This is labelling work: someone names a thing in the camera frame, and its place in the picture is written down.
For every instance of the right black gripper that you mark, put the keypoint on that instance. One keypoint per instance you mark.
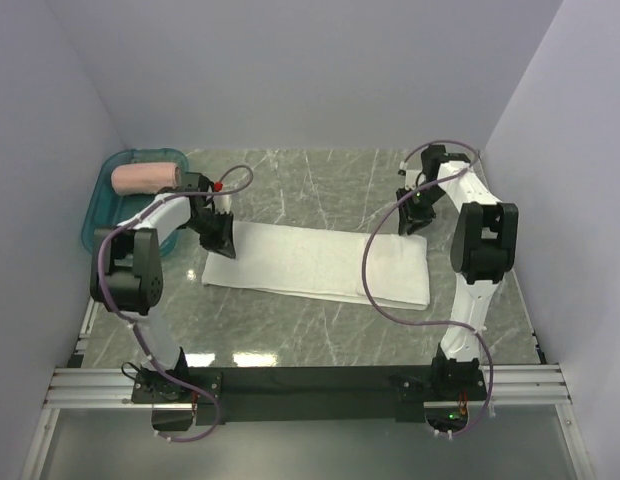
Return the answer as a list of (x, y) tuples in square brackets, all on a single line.
[(412, 220)]

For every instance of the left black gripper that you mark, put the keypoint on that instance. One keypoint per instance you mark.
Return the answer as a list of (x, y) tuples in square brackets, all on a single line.
[(223, 242)]

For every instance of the white towel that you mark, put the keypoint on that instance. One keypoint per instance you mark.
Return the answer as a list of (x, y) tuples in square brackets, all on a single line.
[(324, 264)]

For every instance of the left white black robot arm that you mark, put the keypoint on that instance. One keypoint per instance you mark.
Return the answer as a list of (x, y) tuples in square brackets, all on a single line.
[(127, 276)]

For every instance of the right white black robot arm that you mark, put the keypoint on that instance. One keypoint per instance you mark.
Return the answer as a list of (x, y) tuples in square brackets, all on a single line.
[(481, 253)]

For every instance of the rolled pink towel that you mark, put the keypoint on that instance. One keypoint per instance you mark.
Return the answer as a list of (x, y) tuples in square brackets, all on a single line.
[(145, 178)]

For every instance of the teal plastic tray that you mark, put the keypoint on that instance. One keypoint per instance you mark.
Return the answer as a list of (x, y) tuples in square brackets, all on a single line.
[(106, 207)]

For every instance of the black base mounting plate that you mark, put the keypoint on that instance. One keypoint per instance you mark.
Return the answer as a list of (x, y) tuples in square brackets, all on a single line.
[(256, 394)]

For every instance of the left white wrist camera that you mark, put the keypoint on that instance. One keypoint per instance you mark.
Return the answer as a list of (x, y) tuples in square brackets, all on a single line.
[(223, 198)]

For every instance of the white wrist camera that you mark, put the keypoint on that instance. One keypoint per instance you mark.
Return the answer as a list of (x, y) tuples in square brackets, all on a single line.
[(411, 177), (223, 198)]

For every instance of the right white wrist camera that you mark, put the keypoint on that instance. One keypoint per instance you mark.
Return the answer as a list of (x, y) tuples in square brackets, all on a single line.
[(411, 177)]

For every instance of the aluminium rail frame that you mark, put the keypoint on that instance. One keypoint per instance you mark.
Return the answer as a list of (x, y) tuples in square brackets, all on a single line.
[(82, 388)]

